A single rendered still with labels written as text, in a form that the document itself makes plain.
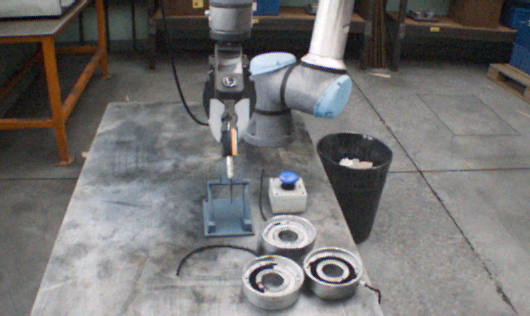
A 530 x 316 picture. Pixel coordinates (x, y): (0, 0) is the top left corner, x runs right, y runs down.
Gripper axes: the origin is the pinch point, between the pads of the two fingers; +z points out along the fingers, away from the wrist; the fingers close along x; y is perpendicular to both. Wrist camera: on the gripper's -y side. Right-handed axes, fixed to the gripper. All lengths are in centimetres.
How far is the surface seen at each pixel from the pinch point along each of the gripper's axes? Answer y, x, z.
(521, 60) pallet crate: 299, -292, 67
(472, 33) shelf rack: 321, -247, 49
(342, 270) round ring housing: -18.4, -19.0, 18.0
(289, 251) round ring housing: -13.1, -10.2, 17.0
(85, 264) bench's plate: -10.8, 27.9, 20.4
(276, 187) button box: 6.8, -10.8, 15.3
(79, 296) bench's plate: -19.4, 27.7, 20.6
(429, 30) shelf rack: 322, -202, 50
